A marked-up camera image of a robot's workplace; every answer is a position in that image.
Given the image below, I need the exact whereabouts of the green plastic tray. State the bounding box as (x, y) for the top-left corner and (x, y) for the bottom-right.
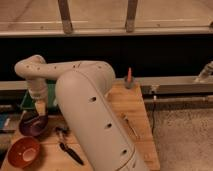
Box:
(20, 84), (58, 110)

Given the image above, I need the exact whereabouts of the purple bowl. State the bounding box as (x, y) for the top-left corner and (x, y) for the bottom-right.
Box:
(19, 111), (48, 137)

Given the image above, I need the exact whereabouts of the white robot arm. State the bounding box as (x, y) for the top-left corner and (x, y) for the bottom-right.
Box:
(14, 55), (149, 171)

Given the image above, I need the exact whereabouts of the metal spoon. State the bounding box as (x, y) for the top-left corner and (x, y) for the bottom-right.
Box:
(122, 114), (140, 139)

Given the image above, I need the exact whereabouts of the orange bowl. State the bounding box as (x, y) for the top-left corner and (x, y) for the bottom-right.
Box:
(8, 137), (40, 168)

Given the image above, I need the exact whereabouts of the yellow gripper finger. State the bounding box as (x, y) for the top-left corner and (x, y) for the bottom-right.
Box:
(35, 100), (46, 116)

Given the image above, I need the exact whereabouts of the blue object at left edge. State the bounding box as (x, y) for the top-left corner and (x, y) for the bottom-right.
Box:
(0, 114), (11, 130)

